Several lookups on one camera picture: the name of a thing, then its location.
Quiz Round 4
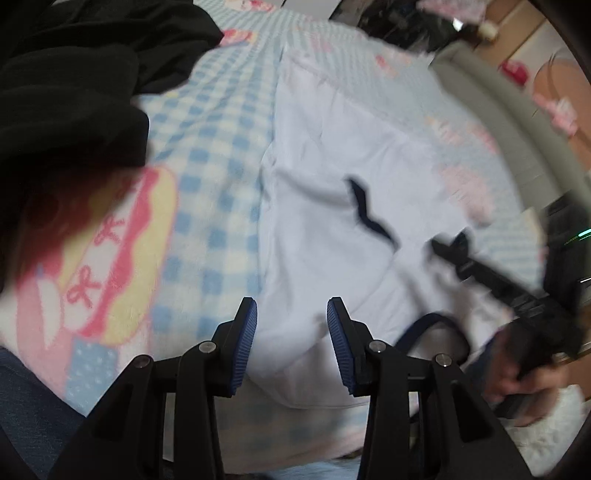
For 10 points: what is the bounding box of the blue checkered cartoon blanket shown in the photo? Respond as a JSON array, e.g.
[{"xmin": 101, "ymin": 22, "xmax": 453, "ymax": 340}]
[{"xmin": 1, "ymin": 1, "xmax": 541, "ymax": 474}]

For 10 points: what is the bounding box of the pink plush toy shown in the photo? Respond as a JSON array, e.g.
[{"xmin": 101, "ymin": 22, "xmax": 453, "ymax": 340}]
[{"xmin": 533, "ymin": 93, "xmax": 578, "ymax": 137}]

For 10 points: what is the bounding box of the white shirt navy trim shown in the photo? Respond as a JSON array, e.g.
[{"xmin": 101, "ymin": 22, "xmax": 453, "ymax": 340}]
[{"xmin": 249, "ymin": 49, "xmax": 506, "ymax": 409}]

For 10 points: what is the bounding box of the red plush toy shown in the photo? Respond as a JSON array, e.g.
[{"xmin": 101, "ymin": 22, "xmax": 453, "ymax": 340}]
[{"xmin": 499, "ymin": 59, "xmax": 530, "ymax": 88}]

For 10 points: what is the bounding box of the black garment pile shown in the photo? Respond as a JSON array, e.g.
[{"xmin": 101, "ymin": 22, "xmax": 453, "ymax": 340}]
[{"xmin": 1, "ymin": 1, "xmax": 223, "ymax": 266}]

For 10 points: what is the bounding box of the person's right hand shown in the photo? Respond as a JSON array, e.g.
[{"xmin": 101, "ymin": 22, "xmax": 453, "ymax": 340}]
[{"xmin": 483, "ymin": 328, "xmax": 568, "ymax": 427}]

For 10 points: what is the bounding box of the folded pink patterned clothing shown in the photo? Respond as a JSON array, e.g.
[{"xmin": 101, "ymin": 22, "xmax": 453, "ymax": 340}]
[{"xmin": 439, "ymin": 165, "xmax": 495, "ymax": 228}]

